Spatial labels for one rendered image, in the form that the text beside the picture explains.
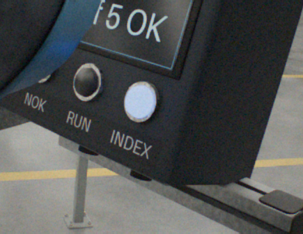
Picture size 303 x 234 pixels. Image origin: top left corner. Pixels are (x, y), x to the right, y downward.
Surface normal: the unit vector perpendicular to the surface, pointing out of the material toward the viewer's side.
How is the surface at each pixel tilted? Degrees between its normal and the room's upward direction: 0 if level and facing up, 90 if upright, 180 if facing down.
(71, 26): 108
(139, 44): 75
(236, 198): 90
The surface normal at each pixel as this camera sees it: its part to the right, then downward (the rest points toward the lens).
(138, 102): -0.54, -0.07
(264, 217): -0.66, 0.16
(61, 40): 0.77, 0.60
